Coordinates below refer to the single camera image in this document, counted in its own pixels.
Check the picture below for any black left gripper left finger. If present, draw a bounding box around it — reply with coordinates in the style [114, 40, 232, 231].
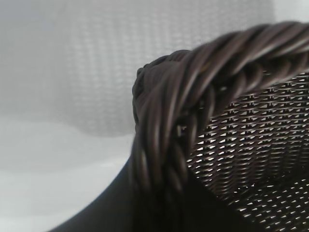
[50, 156, 137, 232]

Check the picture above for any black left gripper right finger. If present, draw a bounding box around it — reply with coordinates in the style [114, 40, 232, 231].
[185, 170, 249, 232]

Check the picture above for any dark brown wicker basket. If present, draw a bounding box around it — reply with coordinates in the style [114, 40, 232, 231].
[131, 20, 309, 232]

